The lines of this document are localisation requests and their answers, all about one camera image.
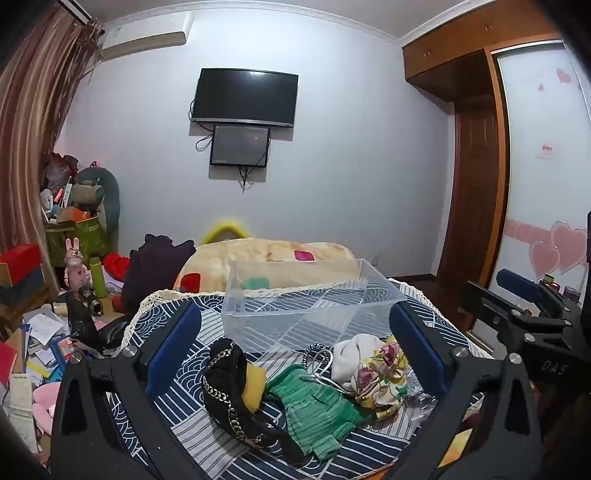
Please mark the white air conditioner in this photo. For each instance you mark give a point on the white air conditioner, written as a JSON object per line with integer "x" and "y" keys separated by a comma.
{"x": 143, "y": 44}

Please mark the white wardrobe door with hearts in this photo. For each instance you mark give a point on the white wardrobe door with hearts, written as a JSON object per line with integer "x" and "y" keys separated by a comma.
{"x": 540, "y": 184}

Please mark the silver foil wrapper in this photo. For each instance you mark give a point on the silver foil wrapper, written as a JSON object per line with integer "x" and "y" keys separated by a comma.
{"x": 418, "y": 390}

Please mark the pink plush item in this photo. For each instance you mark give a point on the pink plush item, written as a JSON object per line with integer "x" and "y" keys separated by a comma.
{"x": 44, "y": 406}

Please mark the red plush toy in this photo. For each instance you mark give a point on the red plush toy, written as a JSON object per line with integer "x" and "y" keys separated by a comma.
{"x": 115, "y": 266}

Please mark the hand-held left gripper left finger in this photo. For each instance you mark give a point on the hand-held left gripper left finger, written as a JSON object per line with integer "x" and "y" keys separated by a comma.
{"x": 173, "y": 344}

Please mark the dark purple clothing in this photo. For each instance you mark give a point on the dark purple clothing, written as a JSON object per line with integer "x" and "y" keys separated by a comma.
{"x": 152, "y": 267}

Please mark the pink rabbit figure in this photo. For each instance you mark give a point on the pink rabbit figure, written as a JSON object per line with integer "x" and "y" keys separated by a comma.
{"x": 76, "y": 270}

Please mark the wall-mounted television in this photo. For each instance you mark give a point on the wall-mounted television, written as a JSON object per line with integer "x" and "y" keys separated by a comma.
{"x": 244, "y": 97}

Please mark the clear plastic storage bin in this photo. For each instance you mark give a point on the clear plastic storage bin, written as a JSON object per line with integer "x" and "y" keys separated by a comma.
{"x": 304, "y": 318}

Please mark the green knit glove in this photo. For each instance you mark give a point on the green knit glove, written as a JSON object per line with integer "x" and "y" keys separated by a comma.
{"x": 314, "y": 406}

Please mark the yellow plush blanket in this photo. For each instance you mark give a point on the yellow plush blanket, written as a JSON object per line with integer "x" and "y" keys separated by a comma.
{"x": 258, "y": 258}

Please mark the green bottle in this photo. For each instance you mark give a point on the green bottle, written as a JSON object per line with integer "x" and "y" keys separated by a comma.
{"x": 98, "y": 277}

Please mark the dark purple jar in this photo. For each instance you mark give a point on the dark purple jar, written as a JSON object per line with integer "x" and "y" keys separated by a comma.
{"x": 571, "y": 293}

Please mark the yellow sponge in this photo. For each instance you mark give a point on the yellow sponge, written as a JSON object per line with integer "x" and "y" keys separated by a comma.
{"x": 255, "y": 385}

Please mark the blue patterned tablecloth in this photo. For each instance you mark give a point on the blue patterned tablecloth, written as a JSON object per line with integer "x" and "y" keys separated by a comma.
{"x": 194, "y": 415}

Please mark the floral print cloth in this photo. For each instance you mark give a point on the floral print cloth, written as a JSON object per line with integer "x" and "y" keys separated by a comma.
{"x": 381, "y": 378}

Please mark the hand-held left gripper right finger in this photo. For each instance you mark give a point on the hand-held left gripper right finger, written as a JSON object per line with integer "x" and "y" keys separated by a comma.
{"x": 418, "y": 346}

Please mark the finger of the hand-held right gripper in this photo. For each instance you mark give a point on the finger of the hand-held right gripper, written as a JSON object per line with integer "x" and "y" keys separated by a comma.
{"x": 519, "y": 281}
{"x": 489, "y": 302}

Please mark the wooden door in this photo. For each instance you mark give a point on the wooden door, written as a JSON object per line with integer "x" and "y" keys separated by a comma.
{"x": 475, "y": 194}

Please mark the red box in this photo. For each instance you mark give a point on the red box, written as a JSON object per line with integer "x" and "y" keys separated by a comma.
{"x": 18, "y": 263}

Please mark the striped brown curtain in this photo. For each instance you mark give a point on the striped brown curtain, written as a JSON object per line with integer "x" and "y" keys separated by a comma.
{"x": 32, "y": 129}

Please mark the small wall-mounted monitor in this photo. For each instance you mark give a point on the small wall-mounted monitor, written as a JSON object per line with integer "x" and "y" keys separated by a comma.
{"x": 240, "y": 145}

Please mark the wooden overhead cabinet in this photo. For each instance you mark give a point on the wooden overhead cabinet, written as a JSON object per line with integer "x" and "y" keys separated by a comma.
{"x": 457, "y": 50}

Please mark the black camera lens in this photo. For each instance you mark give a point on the black camera lens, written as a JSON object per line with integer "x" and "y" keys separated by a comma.
{"x": 90, "y": 300}

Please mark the pile of papers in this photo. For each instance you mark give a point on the pile of papers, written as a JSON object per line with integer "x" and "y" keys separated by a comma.
{"x": 39, "y": 341}

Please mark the small jar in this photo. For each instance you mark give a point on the small jar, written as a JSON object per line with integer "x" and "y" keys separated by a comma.
{"x": 548, "y": 278}

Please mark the red plastic bag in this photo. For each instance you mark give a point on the red plastic bag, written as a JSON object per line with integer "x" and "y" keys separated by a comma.
{"x": 57, "y": 168}

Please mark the white knit cloth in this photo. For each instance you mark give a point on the white knit cloth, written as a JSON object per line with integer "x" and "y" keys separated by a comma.
{"x": 355, "y": 355}

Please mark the grey-green plush toy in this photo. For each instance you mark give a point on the grey-green plush toy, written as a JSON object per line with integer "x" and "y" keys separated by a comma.
{"x": 104, "y": 191}

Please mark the yellow-green plush item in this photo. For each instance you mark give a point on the yellow-green plush item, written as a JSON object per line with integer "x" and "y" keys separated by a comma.
{"x": 224, "y": 229}

